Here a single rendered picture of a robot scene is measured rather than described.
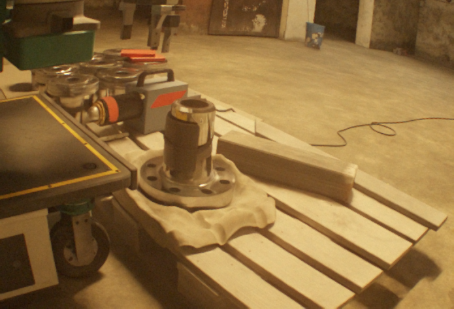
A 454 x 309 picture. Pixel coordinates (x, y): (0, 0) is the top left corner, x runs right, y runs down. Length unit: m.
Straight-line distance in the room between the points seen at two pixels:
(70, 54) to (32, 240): 0.37
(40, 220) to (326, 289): 0.61
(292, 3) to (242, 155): 5.44
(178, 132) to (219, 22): 4.81
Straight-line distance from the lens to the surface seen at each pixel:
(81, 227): 0.94
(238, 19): 6.04
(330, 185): 1.27
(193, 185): 1.11
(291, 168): 1.28
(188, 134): 1.06
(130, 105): 1.50
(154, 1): 0.95
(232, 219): 1.00
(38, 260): 0.86
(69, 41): 0.72
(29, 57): 0.70
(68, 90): 1.78
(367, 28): 9.30
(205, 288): 0.89
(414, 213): 1.29
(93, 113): 1.44
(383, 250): 1.09
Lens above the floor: 0.70
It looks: 21 degrees down
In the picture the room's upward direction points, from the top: 7 degrees clockwise
